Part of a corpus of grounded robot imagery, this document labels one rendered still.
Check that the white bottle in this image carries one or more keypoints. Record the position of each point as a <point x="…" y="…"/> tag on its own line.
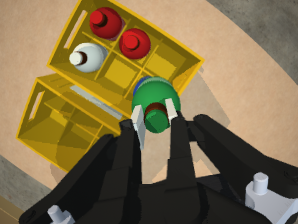
<point x="90" y="55"/>

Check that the yellow divided crate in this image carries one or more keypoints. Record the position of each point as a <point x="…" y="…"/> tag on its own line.
<point x="112" y="81"/>
<point x="41" y="133"/>

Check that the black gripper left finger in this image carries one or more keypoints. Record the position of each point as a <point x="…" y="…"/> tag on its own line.
<point x="76" y="193"/>

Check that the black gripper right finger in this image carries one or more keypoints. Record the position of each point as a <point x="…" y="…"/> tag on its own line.
<point x="270" y="185"/>

